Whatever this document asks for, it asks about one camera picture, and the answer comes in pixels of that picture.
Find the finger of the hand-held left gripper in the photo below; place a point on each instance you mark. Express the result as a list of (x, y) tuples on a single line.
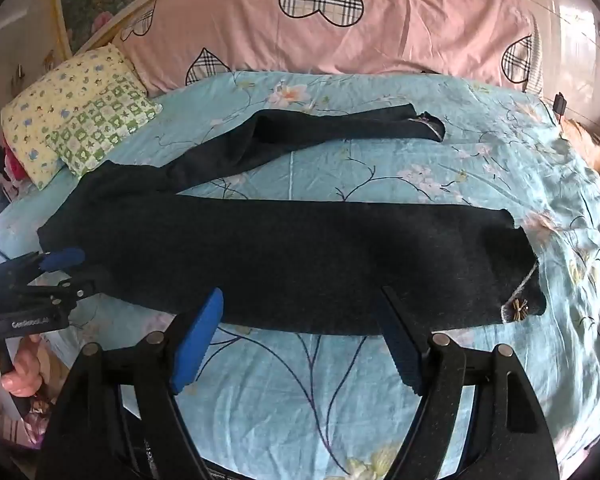
[(62, 258), (75, 292)]

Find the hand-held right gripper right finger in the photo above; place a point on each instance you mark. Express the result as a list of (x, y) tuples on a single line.
[(401, 350)]

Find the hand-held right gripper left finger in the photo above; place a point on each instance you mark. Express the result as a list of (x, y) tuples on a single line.
[(200, 345)]

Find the black pants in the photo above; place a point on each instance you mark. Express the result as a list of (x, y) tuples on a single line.
[(290, 260)]

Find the person's left hand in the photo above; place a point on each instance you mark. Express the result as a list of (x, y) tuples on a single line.
[(22, 367)]

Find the red plaid cloth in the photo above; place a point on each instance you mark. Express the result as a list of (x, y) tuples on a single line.
[(12, 162)]

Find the green checkered pillow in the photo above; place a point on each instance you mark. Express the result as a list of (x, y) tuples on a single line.
[(105, 125)]

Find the light blue floral bed sheet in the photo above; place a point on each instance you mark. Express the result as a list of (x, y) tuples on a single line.
[(380, 200)]

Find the yellow printed pillow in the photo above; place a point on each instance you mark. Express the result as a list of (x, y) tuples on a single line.
[(55, 105)]

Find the small black clip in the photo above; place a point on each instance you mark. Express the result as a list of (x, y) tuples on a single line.
[(560, 105)]

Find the pink pillow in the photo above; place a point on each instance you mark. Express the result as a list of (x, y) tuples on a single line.
[(330, 25)]

